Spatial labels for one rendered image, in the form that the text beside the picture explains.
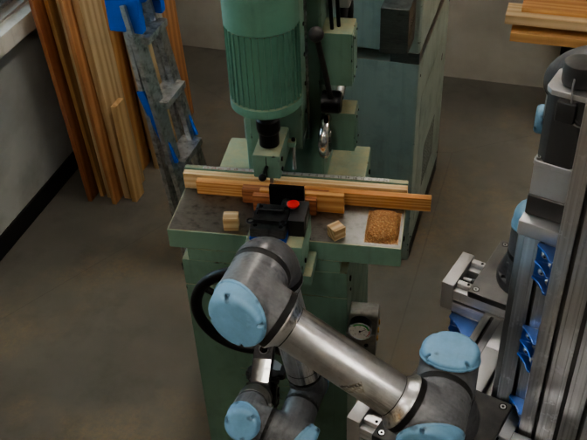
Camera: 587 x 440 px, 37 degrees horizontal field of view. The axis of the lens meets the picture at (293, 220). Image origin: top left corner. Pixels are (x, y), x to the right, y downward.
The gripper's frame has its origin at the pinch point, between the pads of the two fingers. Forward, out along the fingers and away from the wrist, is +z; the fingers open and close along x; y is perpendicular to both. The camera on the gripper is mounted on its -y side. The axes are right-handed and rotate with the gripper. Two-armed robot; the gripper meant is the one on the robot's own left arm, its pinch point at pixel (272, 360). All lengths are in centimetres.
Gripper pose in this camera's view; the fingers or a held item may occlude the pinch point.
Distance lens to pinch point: 213.4
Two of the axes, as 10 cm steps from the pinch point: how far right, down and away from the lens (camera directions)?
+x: 9.8, 0.8, -1.5
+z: 1.6, -1.6, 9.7
